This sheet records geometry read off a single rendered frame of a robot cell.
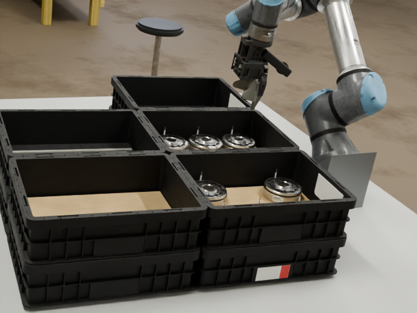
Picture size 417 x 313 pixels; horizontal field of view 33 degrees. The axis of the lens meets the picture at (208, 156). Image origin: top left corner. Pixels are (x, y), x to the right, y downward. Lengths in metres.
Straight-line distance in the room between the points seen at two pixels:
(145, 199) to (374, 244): 0.69
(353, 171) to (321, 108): 0.22
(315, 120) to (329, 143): 0.09
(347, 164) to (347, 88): 0.23
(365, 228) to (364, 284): 0.31
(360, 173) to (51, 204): 0.96
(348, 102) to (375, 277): 0.54
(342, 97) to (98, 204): 0.83
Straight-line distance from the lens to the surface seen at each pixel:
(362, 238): 2.08
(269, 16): 1.91
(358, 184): 2.20
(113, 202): 1.75
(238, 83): 2.05
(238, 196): 1.86
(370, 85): 2.12
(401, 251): 2.07
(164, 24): 4.58
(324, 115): 2.18
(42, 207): 1.70
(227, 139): 2.13
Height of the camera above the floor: 1.67
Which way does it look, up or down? 24 degrees down
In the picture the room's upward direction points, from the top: 9 degrees clockwise
